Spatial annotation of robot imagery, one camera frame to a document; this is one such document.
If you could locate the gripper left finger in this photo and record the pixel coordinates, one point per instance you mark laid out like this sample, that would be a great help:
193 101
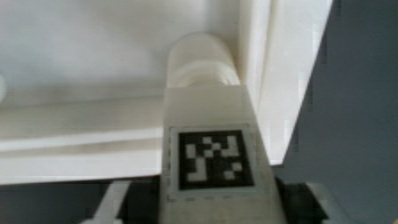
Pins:
128 204

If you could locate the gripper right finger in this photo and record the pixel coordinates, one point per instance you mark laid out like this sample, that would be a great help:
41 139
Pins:
309 205

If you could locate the white square table top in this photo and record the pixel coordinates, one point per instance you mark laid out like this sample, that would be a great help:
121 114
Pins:
83 52

